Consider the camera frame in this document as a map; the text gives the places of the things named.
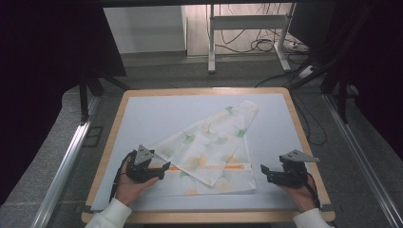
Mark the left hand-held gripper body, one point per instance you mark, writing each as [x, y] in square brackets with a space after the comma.
[141, 158]

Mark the white cabinet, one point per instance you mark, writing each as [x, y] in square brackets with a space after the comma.
[144, 30]

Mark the person's left hand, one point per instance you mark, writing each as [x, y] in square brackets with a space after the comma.
[128, 188]

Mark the white floral cloth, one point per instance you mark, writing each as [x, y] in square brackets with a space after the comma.
[209, 148]

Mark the dark curtain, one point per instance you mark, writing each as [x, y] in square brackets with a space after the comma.
[377, 69]
[41, 79]

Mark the wooden table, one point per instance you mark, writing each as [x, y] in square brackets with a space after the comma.
[206, 217]

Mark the white power strip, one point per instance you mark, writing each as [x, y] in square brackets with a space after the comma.
[306, 72]

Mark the white metal stand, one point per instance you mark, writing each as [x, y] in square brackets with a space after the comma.
[247, 22]

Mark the metal floor rail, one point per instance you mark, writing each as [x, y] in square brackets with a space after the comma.
[63, 164]
[361, 158]

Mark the black floor socket plate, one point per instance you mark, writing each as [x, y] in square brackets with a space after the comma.
[92, 136]

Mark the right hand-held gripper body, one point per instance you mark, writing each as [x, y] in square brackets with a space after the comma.
[293, 172]

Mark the person's right hand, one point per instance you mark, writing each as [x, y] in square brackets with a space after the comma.
[302, 196]

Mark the black tripod stand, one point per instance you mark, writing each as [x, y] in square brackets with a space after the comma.
[85, 95]
[341, 95]

